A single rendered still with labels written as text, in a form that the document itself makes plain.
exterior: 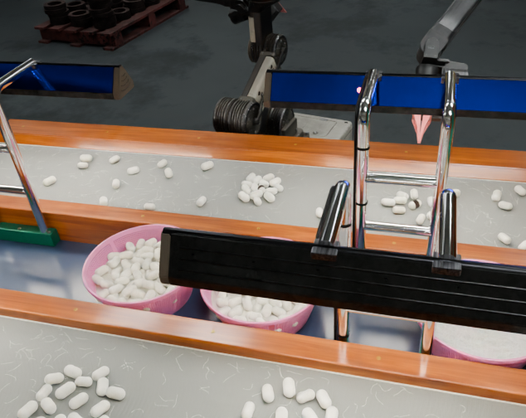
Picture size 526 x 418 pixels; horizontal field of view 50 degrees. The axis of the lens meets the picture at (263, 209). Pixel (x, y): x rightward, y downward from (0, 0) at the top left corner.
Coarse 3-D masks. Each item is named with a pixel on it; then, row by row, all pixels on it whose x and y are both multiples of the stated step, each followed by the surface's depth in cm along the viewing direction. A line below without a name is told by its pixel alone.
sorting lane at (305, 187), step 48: (0, 192) 160; (48, 192) 158; (96, 192) 156; (144, 192) 154; (192, 192) 152; (288, 192) 149; (384, 192) 145; (432, 192) 144; (480, 192) 142; (480, 240) 128
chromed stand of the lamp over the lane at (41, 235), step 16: (32, 64) 135; (0, 80) 126; (0, 112) 127; (0, 128) 129; (0, 144) 134; (16, 144) 132; (16, 160) 134; (16, 192) 141; (32, 192) 140; (32, 208) 142; (0, 224) 151; (16, 224) 151; (16, 240) 151; (32, 240) 149; (48, 240) 147
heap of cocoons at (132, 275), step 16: (112, 256) 133; (128, 256) 133; (144, 256) 132; (96, 272) 129; (112, 272) 128; (128, 272) 128; (144, 272) 130; (96, 288) 127; (112, 288) 124; (128, 288) 123; (144, 288) 126; (160, 288) 123
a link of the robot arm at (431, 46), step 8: (432, 40) 143; (424, 48) 143; (432, 48) 143; (424, 56) 142; (432, 56) 142; (432, 64) 146; (440, 64) 145; (448, 64) 144; (456, 64) 143; (464, 64) 143; (456, 72) 142; (464, 72) 142
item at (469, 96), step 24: (288, 72) 120; (312, 72) 119; (336, 72) 117; (360, 72) 116; (264, 96) 122; (288, 96) 120; (312, 96) 119; (336, 96) 118; (384, 96) 115; (408, 96) 114; (432, 96) 113; (480, 96) 110; (504, 96) 109
